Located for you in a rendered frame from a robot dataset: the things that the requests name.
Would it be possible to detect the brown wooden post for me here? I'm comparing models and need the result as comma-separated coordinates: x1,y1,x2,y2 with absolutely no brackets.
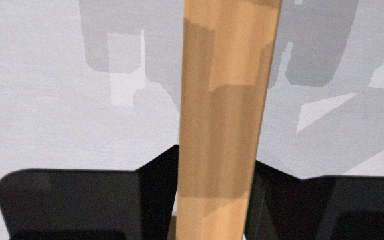
167,216,177,240

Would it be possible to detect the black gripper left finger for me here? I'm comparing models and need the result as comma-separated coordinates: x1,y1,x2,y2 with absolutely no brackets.
0,145,179,240

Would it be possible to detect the wooden rail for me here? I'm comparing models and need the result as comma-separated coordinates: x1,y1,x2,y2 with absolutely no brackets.
176,0,282,240

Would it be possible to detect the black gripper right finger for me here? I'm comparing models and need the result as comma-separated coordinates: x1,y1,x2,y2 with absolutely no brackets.
243,160,384,240

